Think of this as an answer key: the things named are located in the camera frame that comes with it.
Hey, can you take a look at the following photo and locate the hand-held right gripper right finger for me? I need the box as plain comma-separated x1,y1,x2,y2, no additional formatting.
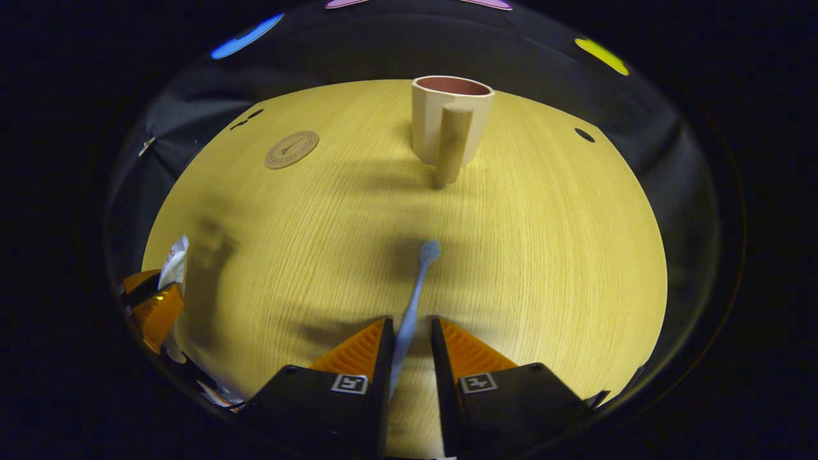
430,316,609,459

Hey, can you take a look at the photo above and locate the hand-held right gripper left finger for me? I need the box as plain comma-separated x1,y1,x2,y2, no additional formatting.
240,316,395,459

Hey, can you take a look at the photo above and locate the light blue toothbrush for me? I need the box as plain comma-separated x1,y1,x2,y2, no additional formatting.
389,240,442,400

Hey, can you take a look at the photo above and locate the round brown coaster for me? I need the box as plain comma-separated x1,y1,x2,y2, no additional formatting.
265,130,320,170

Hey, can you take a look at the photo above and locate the beige cup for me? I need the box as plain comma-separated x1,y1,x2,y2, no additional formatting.
411,75,496,187

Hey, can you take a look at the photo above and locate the wooden desktop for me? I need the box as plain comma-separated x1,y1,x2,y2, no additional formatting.
142,79,668,459

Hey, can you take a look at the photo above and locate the black backdrop cloth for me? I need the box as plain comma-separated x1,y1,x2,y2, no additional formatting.
105,0,723,410

